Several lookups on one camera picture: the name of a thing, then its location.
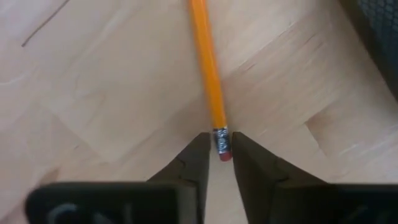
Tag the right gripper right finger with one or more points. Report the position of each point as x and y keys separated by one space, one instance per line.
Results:
x=280 y=199

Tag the yellow pencil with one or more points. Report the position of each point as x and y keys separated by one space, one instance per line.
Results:
x=208 y=68

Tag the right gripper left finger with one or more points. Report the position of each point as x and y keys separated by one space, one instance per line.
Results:
x=140 y=202

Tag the black mesh desk organizer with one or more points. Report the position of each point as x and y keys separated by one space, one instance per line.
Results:
x=382 y=37

